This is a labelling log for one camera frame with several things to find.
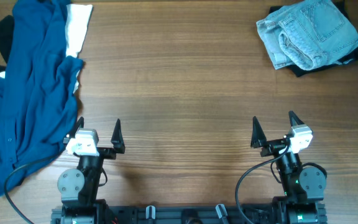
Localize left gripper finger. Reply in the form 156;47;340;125
111;119;126;154
68;116;84;138

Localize black garment on left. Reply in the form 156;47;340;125
0;16;14;72

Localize black garment under shorts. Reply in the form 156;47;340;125
268;1;358;78

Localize black cable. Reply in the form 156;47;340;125
4;152;68;224
234;143;291;224

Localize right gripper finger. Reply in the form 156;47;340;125
288;111;304;126
250;116;267;148

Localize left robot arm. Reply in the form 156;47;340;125
50;117;126;224

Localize right black cable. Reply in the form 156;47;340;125
234;143;291;224

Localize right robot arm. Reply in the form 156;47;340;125
247;111;328;224

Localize white t-shirt with black print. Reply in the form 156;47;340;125
0;3;94;181

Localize left black cable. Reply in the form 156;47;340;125
4;152;68;224

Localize light blue denim shorts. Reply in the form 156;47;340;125
255;0;358;71

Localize blue polo shirt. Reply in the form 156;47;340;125
0;0;83;196

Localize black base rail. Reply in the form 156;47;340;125
51;203;328;224

